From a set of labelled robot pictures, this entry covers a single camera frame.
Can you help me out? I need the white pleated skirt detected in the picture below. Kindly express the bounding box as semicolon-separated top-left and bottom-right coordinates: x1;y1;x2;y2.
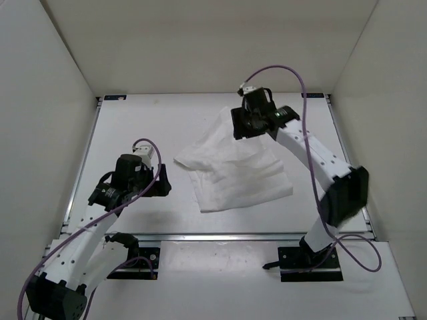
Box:
174;107;293;213

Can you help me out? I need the left blue corner label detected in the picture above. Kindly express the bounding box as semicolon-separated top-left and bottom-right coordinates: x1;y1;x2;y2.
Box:
103;95;127;101

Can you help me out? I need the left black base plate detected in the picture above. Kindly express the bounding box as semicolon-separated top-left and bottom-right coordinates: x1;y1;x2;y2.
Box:
107;242;161;281

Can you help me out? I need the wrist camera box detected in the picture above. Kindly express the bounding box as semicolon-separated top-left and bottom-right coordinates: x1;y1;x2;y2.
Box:
133;145;155;167
237;85;257;97

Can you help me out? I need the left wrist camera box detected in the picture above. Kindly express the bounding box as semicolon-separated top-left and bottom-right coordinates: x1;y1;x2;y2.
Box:
133;145;155;167

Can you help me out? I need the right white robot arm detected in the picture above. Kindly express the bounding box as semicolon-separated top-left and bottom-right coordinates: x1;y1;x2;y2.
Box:
231;87;369;267

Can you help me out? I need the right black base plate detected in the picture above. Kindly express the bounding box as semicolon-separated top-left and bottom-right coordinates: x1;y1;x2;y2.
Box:
262;247;344;283

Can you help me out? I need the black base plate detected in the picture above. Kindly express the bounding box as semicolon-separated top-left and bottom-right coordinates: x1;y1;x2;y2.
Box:
107;242;161;281
262;247;344;283

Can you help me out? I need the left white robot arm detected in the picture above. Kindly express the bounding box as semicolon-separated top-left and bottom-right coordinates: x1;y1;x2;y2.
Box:
19;151;171;319

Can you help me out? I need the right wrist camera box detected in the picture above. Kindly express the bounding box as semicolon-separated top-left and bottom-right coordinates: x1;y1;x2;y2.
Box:
237;85;257;97

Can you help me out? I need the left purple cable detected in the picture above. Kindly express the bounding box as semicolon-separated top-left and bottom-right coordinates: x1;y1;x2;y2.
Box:
17;138;163;313

